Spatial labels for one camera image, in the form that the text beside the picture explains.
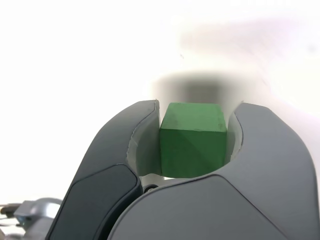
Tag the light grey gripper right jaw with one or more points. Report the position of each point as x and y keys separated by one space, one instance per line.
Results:
x=225 y=207

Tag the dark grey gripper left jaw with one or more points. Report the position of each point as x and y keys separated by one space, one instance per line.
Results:
x=100 y=180

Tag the green cube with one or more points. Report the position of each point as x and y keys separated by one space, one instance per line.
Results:
x=192 y=145

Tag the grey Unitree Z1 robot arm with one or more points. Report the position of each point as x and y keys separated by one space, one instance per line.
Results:
x=37 y=212

